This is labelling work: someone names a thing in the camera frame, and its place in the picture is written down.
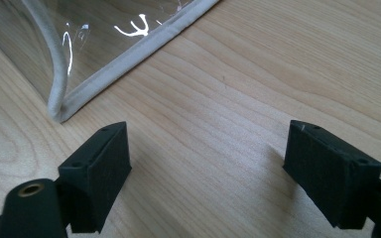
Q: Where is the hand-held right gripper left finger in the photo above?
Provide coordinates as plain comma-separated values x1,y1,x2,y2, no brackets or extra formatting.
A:
57,120,133,234

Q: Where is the clear plastic bag white trim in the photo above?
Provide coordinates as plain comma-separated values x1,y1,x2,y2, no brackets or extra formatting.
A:
0,0,221,124

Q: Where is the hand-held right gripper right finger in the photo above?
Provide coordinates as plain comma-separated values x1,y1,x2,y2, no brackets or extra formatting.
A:
282,119,381,230

